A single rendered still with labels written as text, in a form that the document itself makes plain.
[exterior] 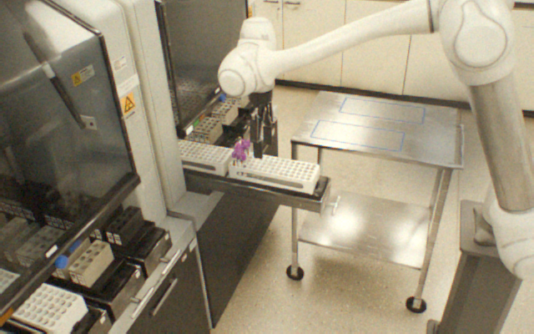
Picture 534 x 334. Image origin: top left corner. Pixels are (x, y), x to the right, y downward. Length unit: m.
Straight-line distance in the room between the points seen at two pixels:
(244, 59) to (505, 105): 0.61
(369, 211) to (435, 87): 1.76
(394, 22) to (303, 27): 2.60
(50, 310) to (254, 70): 0.75
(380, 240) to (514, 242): 0.90
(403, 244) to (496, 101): 1.14
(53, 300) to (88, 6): 0.71
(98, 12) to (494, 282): 1.43
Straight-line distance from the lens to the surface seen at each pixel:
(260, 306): 2.17
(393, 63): 3.70
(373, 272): 2.33
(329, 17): 3.68
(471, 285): 1.69
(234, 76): 1.09
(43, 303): 1.24
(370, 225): 2.15
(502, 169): 1.19
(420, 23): 1.18
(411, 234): 2.15
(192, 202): 1.58
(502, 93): 1.09
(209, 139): 1.68
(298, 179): 1.43
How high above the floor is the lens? 1.73
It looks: 34 degrees down
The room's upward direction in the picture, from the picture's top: 2 degrees counter-clockwise
